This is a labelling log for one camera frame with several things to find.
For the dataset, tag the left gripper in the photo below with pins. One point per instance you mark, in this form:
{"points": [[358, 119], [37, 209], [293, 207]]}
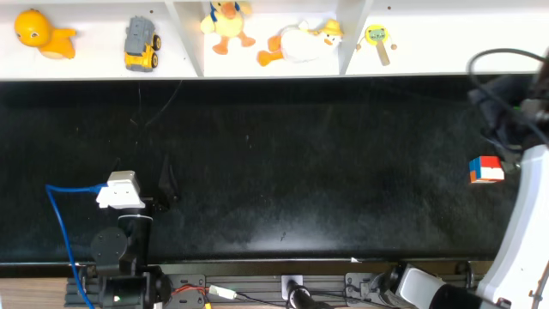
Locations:
{"points": [[153, 204]]}

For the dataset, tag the yellow rattle drum toy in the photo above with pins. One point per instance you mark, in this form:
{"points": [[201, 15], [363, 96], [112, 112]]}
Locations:
{"points": [[377, 35]]}

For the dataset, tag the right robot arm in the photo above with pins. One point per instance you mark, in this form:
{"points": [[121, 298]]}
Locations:
{"points": [[523, 240]]}

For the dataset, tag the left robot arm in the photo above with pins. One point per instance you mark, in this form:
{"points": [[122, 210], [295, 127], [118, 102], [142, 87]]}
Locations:
{"points": [[113, 249]]}

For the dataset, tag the grey and yellow toy truck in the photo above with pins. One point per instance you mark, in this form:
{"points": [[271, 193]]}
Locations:
{"points": [[139, 47]]}

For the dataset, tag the yellow plush duck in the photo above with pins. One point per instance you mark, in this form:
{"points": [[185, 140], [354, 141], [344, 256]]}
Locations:
{"points": [[229, 26]]}

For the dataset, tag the white plush duck with hat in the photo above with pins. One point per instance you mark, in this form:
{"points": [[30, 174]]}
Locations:
{"points": [[302, 45]]}

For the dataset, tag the orange rubber duck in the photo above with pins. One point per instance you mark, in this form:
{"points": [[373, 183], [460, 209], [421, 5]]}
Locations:
{"points": [[36, 32]]}

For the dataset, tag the white shelf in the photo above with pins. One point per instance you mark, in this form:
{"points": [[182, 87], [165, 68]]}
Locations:
{"points": [[433, 51]]}

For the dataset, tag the many-coloured puzzle cube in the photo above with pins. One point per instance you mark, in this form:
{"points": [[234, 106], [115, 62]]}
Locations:
{"points": [[486, 169]]}

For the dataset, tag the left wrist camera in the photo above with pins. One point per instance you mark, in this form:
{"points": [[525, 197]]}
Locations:
{"points": [[121, 191]]}

